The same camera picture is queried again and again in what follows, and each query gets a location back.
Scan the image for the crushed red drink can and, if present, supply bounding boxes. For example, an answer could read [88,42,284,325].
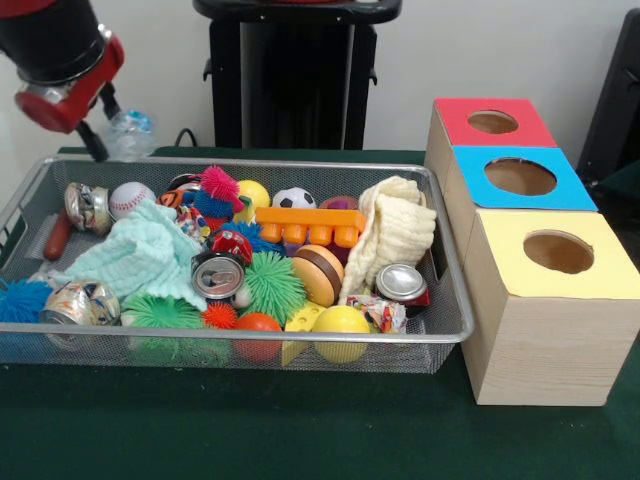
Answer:
[374,263,430,306]

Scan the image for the black chair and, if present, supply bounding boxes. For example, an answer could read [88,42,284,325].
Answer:
[574,7,640,191]

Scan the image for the green spiky ball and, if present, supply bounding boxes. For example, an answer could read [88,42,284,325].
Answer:
[239,251,307,326]

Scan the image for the dark green tablecloth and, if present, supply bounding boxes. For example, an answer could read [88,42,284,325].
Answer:
[0,144,640,480]
[597,162,640,201]

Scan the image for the white baseball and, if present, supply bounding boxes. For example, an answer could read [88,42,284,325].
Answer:
[108,182,157,221]

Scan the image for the toy hamburger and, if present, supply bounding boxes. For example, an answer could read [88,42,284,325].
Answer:
[291,243,345,309]

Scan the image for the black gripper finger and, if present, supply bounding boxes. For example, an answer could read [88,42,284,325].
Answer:
[74,119,110,163]
[98,81,124,122]

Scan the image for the orange toy building block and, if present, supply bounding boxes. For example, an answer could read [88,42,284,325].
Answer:
[254,207,367,247]

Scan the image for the crushed black drink can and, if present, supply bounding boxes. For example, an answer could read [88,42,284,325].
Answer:
[191,252,248,301]

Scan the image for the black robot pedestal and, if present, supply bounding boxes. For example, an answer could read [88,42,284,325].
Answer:
[192,0,404,150]

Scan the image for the mint green cloth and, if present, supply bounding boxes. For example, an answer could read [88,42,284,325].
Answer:
[52,199,209,311]

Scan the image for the cream cloth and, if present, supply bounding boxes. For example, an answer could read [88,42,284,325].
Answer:
[338,174,439,306]

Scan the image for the crushed patterned drink can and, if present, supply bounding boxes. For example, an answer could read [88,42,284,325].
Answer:
[39,279,122,327]

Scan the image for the crushed clear plastic bottle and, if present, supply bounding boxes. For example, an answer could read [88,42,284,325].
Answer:
[107,108,157,162]

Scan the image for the yellow ball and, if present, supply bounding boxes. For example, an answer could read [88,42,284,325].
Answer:
[312,305,372,364]

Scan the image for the shallow mesh bin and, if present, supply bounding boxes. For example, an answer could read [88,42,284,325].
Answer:
[0,153,475,375]

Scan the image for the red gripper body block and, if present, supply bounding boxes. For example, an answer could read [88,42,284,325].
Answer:
[13,32,125,135]

